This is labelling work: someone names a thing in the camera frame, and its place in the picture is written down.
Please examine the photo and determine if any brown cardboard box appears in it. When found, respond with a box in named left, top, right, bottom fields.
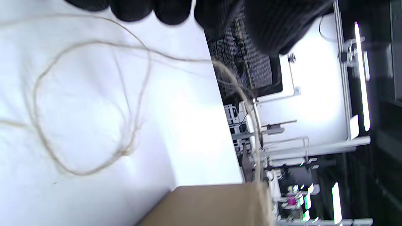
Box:
left=135, top=182, right=274, bottom=226

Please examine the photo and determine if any long ceiling light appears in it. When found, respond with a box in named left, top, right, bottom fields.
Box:
left=332, top=182, right=343, bottom=225
left=354, top=21, right=370, bottom=132

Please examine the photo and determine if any white metal frame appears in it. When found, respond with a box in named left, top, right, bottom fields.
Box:
left=251, top=0, right=372, bottom=167

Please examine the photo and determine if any black mesh office chair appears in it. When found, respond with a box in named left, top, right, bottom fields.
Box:
left=206, top=13, right=283, bottom=102

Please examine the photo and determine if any thin jute twine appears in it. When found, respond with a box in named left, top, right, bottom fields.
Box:
left=0, top=14, right=274, bottom=226

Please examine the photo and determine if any person's left hand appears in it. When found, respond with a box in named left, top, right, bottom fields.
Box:
left=64, top=0, right=333, bottom=55

